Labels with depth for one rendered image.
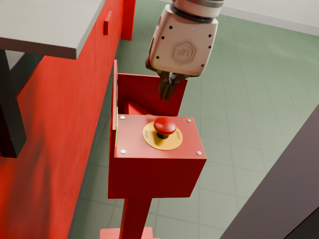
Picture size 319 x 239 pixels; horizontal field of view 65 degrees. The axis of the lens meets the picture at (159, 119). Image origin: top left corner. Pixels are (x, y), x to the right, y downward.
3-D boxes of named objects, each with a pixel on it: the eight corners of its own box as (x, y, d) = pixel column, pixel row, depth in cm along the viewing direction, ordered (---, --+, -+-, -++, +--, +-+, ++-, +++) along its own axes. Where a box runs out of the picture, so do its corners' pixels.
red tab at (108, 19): (107, 35, 124) (108, 21, 120) (103, 34, 124) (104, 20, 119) (111, 24, 136) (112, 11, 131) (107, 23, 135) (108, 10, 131)
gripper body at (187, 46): (166, 5, 36) (149, 72, 43) (230, 20, 38) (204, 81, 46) (160, -10, 41) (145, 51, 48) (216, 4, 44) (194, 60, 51)
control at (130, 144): (190, 197, 50) (219, 133, 38) (107, 199, 47) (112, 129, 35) (173, 128, 65) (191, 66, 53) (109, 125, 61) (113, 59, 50)
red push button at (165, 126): (174, 146, 44) (179, 131, 42) (152, 145, 43) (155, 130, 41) (171, 130, 47) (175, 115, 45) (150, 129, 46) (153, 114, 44)
